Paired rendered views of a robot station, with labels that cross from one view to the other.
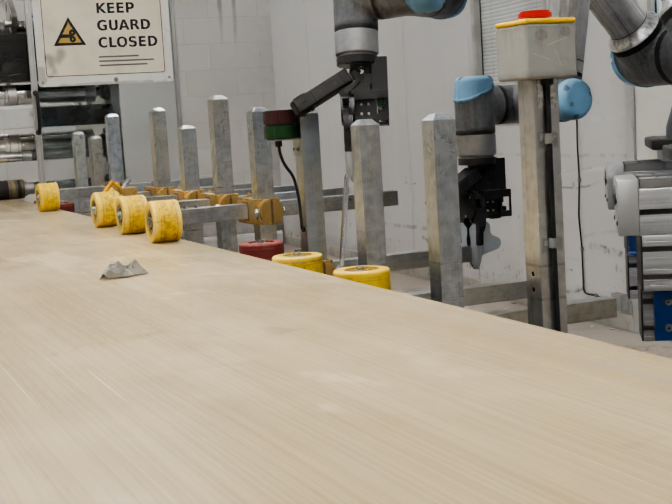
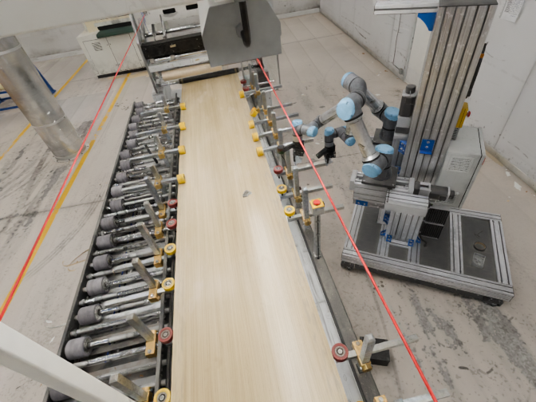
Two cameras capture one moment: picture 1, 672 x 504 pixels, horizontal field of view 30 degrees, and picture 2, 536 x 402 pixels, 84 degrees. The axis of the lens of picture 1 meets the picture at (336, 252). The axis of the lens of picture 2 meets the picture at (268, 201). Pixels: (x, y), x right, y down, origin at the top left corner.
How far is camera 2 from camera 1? 1.42 m
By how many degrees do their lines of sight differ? 41
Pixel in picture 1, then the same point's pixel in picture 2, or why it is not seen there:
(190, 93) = not seen: outside the picture
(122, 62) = not seen: hidden behind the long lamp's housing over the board
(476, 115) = (329, 139)
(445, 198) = (305, 202)
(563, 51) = (321, 210)
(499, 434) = (277, 338)
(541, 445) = (280, 346)
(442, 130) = (305, 192)
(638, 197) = (354, 184)
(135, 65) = not seen: hidden behind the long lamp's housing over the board
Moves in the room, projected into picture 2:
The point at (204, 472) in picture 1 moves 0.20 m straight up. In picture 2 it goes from (238, 342) to (229, 325)
